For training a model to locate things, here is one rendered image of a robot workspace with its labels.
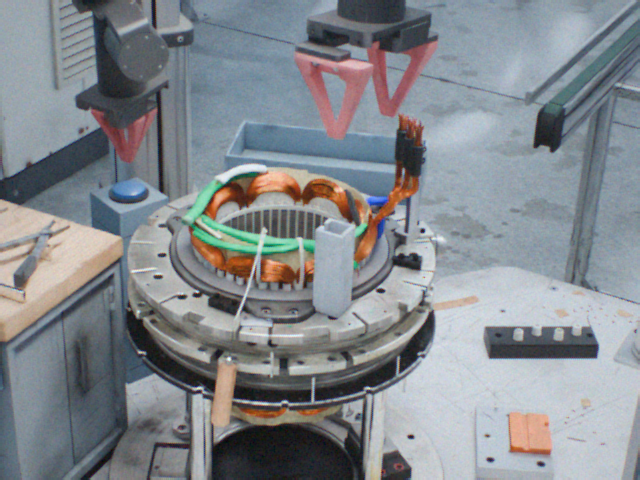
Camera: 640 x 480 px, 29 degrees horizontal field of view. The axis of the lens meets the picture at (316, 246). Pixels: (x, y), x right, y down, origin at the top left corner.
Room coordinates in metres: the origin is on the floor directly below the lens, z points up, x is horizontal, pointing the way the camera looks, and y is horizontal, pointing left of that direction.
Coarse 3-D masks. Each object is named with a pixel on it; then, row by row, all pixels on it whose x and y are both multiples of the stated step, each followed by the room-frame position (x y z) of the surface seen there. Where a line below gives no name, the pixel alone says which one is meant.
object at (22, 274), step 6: (30, 258) 1.09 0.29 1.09; (24, 264) 1.08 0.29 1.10; (30, 264) 1.08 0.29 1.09; (18, 270) 1.07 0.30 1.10; (24, 270) 1.07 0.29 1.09; (30, 270) 1.08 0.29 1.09; (18, 276) 1.06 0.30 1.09; (24, 276) 1.07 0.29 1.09; (18, 282) 1.06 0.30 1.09; (24, 282) 1.07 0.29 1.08
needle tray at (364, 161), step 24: (240, 144) 1.48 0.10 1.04; (264, 144) 1.51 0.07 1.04; (288, 144) 1.50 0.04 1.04; (312, 144) 1.50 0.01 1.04; (336, 144) 1.49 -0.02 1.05; (360, 144) 1.49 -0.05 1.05; (384, 144) 1.49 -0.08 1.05; (312, 168) 1.39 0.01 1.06; (336, 168) 1.39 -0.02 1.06; (360, 168) 1.39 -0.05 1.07; (384, 168) 1.47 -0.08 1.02; (360, 192) 1.38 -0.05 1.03; (384, 192) 1.38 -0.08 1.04
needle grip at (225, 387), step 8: (224, 368) 0.96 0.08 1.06; (232, 368) 0.96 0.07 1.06; (224, 376) 0.96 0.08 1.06; (232, 376) 0.96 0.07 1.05; (224, 384) 0.95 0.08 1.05; (232, 384) 0.96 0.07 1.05; (216, 392) 0.96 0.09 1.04; (224, 392) 0.95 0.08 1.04; (232, 392) 0.96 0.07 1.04; (216, 400) 0.95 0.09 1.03; (224, 400) 0.95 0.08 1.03; (232, 400) 0.96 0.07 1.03; (216, 408) 0.95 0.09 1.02; (224, 408) 0.95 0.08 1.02; (216, 416) 0.95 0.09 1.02; (224, 416) 0.95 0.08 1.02; (216, 424) 0.94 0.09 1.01; (224, 424) 0.94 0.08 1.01
